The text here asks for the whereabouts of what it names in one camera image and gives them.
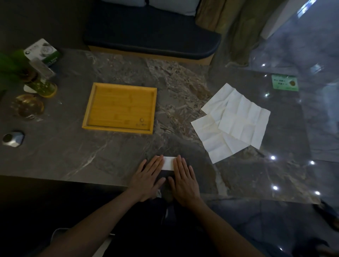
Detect person's dark trousers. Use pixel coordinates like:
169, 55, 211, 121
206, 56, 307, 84
102, 195, 221, 257

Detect silver faceted metal object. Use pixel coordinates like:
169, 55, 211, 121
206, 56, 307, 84
2, 130, 25, 148

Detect person's right hand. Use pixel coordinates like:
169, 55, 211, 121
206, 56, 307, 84
168, 155, 202, 208

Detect rectangular bamboo tray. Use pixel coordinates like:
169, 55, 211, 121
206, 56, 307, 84
82, 82, 158, 135

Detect white cable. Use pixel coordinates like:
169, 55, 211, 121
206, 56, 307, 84
50, 227, 70, 245

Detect person's left forearm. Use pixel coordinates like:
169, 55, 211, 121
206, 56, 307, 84
37, 189, 145, 257

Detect dark blue bench cushion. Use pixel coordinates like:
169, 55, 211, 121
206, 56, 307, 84
83, 0, 222, 60

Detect white and green box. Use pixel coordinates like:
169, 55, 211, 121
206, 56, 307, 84
23, 38, 63, 67

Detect glass bottle with yellow liquid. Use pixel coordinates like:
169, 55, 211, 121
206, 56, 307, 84
26, 58, 58, 99

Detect person's left hand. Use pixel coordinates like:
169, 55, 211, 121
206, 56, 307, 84
127, 155, 167, 202

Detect person's right forearm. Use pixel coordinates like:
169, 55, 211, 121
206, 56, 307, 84
183, 198, 266, 257

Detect olive brown curtain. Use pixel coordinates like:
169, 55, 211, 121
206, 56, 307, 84
195, 0, 288, 67

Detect green table card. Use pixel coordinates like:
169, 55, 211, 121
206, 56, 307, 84
271, 74, 299, 92

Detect green plant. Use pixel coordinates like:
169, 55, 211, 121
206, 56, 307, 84
0, 49, 30, 92

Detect unfolded white paper napkin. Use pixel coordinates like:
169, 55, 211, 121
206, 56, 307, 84
201, 83, 236, 120
218, 89, 271, 150
190, 114, 251, 164

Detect white paper napkin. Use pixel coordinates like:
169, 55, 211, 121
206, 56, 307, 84
190, 114, 251, 164
218, 89, 271, 150
201, 83, 236, 120
158, 156, 177, 171

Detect dark slipper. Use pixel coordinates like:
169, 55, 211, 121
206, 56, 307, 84
313, 199, 339, 231

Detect round glass ashtray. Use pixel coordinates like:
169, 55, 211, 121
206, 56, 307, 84
14, 94, 45, 119

